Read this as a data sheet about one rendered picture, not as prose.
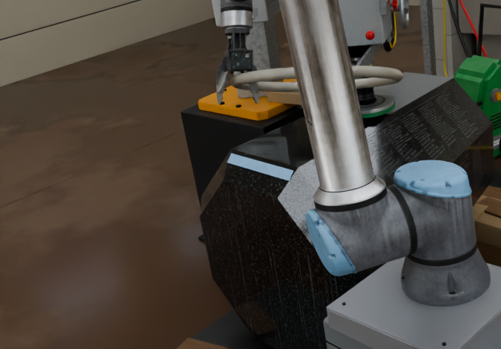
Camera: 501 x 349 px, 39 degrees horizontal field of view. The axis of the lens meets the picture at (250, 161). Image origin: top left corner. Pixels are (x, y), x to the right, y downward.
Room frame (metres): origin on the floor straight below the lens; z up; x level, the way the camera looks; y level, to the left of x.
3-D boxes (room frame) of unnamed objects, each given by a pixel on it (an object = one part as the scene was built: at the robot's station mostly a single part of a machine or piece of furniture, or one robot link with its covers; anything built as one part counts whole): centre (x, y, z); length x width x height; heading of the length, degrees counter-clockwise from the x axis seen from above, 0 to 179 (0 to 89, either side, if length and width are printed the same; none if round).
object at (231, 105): (3.43, -0.11, 0.76); 0.49 x 0.49 x 0.05; 41
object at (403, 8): (2.66, -0.63, 1.24); 0.15 x 0.10 x 0.15; 158
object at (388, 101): (2.60, -0.47, 0.92); 0.21 x 0.21 x 0.01
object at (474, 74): (3.95, -1.39, 0.43); 0.35 x 0.35 x 0.87; 26
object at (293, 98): (3.21, -0.24, 0.81); 0.20 x 0.10 x 0.05; 49
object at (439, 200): (1.34, -0.36, 1.10); 0.17 x 0.15 x 0.18; 100
